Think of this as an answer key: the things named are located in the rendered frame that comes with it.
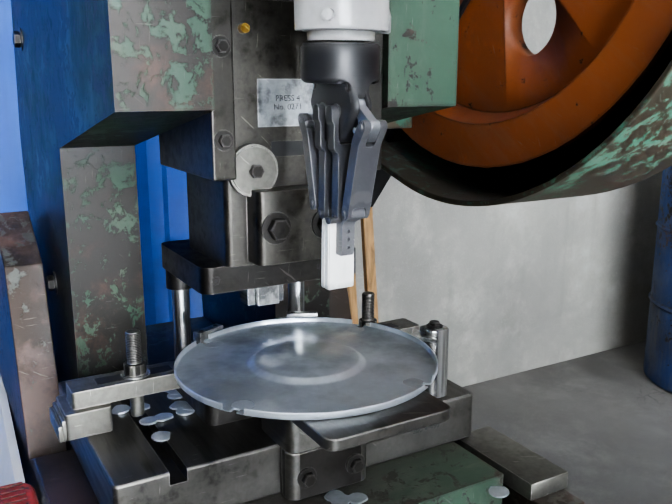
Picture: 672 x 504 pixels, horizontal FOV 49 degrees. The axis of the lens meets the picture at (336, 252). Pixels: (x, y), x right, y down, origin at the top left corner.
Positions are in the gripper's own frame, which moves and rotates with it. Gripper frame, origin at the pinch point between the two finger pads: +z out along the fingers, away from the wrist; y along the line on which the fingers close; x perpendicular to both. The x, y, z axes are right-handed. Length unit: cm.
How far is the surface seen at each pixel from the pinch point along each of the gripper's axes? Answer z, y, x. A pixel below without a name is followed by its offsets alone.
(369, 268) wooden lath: 37, -108, 75
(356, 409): 13.1, 7.7, -2.3
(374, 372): 13.9, -0.2, 4.9
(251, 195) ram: -4.6, -9.9, -4.9
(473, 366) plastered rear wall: 88, -131, 137
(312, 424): 13.9, 7.0, -6.6
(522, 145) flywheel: -8.5, -9.3, 33.1
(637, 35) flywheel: -21.7, 6.6, 33.0
